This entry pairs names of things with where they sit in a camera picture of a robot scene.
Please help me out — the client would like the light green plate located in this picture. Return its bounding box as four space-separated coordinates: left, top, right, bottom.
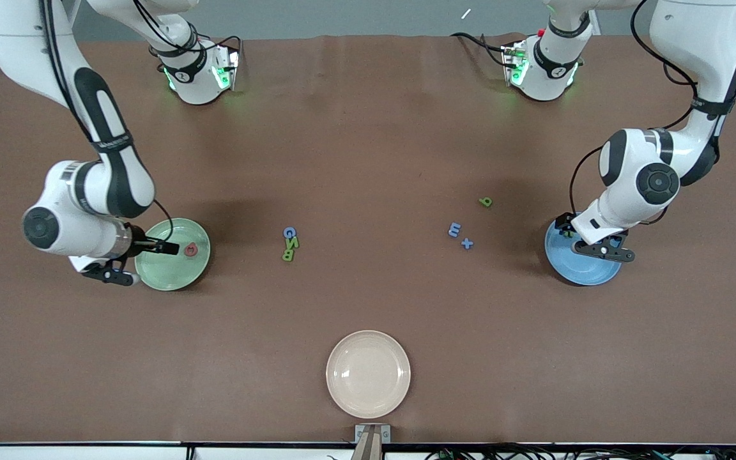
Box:
134 218 211 292

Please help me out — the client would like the blue plate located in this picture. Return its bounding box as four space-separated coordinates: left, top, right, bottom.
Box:
544 220 624 286

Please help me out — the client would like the brown table cover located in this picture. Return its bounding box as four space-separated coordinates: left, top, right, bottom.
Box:
0 33 736 446

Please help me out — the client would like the beige plate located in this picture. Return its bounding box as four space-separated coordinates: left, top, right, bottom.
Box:
326 330 411 420

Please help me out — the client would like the black left arm base cable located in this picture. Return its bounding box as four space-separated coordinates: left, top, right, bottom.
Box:
450 32 516 68

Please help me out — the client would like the black arm base cable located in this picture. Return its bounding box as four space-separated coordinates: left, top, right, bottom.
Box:
450 32 516 68
199 32 244 71

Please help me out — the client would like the black right arm base cable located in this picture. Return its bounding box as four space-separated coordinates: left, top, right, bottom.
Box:
199 32 244 71

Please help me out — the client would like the white table edge rail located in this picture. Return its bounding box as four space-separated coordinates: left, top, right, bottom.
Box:
0 442 736 460

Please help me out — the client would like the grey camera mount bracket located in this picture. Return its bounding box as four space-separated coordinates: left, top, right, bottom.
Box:
355 424 392 460

